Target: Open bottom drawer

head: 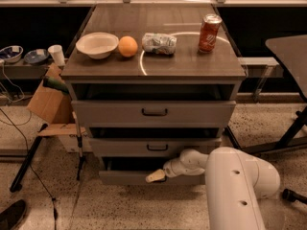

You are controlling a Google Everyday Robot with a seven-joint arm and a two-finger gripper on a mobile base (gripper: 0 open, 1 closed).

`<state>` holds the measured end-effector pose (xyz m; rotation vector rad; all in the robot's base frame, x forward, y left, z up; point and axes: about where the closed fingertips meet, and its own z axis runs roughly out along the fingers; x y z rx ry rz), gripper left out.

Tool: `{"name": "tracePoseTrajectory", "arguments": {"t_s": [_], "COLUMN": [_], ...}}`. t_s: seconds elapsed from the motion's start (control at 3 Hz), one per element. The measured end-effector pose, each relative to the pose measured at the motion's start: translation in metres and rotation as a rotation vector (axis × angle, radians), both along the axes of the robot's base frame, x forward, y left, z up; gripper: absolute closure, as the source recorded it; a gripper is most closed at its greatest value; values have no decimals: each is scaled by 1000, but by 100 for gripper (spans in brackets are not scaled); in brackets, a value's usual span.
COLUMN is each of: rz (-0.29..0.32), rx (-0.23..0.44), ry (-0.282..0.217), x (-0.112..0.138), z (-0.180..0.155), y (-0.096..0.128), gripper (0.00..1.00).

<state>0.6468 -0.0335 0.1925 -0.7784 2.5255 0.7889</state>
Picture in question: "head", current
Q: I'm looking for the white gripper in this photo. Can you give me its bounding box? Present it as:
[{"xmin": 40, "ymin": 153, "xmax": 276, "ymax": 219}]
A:
[{"xmin": 146, "ymin": 158, "xmax": 204, "ymax": 183}]

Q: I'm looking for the grey bottom drawer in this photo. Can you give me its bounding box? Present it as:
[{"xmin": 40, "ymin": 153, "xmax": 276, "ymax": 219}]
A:
[{"xmin": 99, "ymin": 157, "xmax": 204, "ymax": 185}]

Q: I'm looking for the grey drawer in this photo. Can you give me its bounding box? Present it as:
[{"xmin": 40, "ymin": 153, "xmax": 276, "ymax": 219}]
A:
[
  {"xmin": 72, "ymin": 101, "xmax": 236, "ymax": 128},
  {"xmin": 99, "ymin": 157, "xmax": 204, "ymax": 185},
  {"xmin": 89, "ymin": 138, "xmax": 222, "ymax": 157}
]

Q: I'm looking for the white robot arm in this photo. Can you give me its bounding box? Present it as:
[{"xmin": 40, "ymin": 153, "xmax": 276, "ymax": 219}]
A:
[{"xmin": 146, "ymin": 147, "xmax": 280, "ymax": 230}]

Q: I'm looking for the grey middle drawer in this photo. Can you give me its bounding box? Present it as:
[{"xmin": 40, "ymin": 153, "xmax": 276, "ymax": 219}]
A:
[{"xmin": 89, "ymin": 138, "xmax": 222, "ymax": 157}]

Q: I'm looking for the grey top drawer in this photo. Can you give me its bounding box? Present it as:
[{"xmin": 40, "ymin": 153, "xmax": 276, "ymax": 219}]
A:
[{"xmin": 72, "ymin": 101, "xmax": 236, "ymax": 128}]

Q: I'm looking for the grey drawer cabinet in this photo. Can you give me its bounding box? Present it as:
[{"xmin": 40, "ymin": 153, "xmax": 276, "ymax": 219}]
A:
[{"xmin": 60, "ymin": 3, "xmax": 248, "ymax": 181}]

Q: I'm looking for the black stand leg right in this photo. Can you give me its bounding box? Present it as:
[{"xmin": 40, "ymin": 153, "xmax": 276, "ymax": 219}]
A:
[{"xmin": 224, "ymin": 126, "xmax": 242, "ymax": 150}]

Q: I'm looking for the thin tripod pole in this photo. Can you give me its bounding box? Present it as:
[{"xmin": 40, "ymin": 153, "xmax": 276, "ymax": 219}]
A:
[{"xmin": 73, "ymin": 112, "xmax": 85, "ymax": 181}]

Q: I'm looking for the brown cardboard box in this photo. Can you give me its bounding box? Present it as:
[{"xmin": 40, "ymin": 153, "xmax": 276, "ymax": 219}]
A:
[{"xmin": 26, "ymin": 62, "xmax": 93, "ymax": 153}]

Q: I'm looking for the crumpled chip bag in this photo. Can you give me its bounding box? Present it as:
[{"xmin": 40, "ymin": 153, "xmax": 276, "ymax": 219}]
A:
[{"xmin": 142, "ymin": 33, "xmax": 177, "ymax": 55}]

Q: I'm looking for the orange fruit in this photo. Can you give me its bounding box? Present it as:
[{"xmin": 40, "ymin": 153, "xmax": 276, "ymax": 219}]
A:
[{"xmin": 118, "ymin": 36, "xmax": 138, "ymax": 58}]

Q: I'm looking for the white bowl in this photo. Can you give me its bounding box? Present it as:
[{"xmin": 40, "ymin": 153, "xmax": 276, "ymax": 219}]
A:
[{"xmin": 76, "ymin": 33, "xmax": 119, "ymax": 59}]

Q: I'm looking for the black tripod leg left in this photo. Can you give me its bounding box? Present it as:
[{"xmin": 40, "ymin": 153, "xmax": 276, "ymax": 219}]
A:
[{"xmin": 10, "ymin": 136, "xmax": 42, "ymax": 193}]

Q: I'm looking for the black shoe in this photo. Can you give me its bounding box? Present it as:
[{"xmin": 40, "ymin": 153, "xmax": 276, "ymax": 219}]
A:
[{"xmin": 0, "ymin": 199, "xmax": 27, "ymax": 230}]

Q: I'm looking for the red soda can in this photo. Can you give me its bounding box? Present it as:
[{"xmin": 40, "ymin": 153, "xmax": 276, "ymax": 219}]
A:
[{"xmin": 199, "ymin": 13, "xmax": 222, "ymax": 53}]

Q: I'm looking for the white paper cup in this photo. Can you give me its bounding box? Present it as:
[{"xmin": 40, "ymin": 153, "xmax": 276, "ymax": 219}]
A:
[{"xmin": 48, "ymin": 45, "xmax": 65, "ymax": 66}]

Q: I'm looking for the blue patterned bowl right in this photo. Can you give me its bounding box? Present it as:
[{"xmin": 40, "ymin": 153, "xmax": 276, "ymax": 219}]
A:
[{"xmin": 24, "ymin": 49, "xmax": 49, "ymax": 65}]

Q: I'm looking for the blue patterned bowl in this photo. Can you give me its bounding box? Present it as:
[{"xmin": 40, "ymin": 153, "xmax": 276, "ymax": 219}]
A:
[
  {"xmin": 0, "ymin": 45, "xmax": 23, "ymax": 63},
  {"xmin": 24, "ymin": 49, "xmax": 49, "ymax": 65}
]

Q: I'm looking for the blue patterned bowl left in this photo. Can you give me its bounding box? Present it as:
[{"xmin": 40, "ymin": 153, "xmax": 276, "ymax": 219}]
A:
[{"xmin": 0, "ymin": 45, "xmax": 23, "ymax": 63}]

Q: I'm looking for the green handled tool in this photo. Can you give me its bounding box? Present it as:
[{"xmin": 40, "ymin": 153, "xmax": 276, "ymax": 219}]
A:
[{"xmin": 43, "ymin": 76, "xmax": 69, "ymax": 95}]

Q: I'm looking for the black floor cable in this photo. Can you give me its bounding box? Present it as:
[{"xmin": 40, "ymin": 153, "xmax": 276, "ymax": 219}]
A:
[{"xmin": 0, "ymin": 107, "xmax": 59, "ymax": 230}]

